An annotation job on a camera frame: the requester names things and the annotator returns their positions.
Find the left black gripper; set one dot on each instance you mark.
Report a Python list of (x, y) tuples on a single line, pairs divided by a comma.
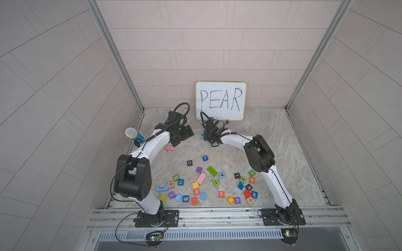
[(183, 133)]

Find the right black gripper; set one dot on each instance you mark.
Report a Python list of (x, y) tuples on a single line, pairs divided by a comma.
[(208, 132)]

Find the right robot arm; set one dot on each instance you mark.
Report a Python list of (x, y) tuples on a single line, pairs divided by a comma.
[(261, 159)]

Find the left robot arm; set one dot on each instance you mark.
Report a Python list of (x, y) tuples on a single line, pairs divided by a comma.
[(133, 179)]

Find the white board reading PEAR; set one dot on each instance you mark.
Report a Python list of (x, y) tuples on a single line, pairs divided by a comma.
[(221, 100)]

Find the pink pig toy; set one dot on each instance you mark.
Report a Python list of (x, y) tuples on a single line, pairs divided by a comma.
[(170, 148)]

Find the long green block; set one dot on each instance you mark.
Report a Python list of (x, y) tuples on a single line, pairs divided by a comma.
[(212, 171)]

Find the blue toy microphone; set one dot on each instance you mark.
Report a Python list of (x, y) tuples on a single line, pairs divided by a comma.
[(132, 133)]

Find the pink long block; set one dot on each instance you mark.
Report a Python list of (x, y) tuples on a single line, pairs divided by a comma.
[(201, 178)]

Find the green I block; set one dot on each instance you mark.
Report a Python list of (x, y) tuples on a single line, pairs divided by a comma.
[(216, 183)]

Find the green 2 block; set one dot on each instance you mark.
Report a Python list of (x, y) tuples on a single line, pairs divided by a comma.
[(176, 177)]

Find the green D block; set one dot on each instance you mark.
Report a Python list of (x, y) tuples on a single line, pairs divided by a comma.
[(252, 173)]

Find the green N block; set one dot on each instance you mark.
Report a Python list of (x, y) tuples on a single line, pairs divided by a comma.
[(243, 180)]

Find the orange 0 block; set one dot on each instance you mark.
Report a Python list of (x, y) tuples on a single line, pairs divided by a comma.
[(196, 192)]

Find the red R block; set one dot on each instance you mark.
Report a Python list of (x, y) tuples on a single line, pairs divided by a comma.
[(221, 194)]

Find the blue arch block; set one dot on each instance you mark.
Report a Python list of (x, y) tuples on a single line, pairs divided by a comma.
[(162, 189)]

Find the purple Y block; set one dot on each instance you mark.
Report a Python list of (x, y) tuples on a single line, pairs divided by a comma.
[(237, 200)]

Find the blue W block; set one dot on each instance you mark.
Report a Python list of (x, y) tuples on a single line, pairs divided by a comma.
[(254, 194)]

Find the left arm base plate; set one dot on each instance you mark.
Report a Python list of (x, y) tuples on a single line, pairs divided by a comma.
[(169, 217)]

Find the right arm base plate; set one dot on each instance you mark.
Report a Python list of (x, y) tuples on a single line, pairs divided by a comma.
[(278, 216)]

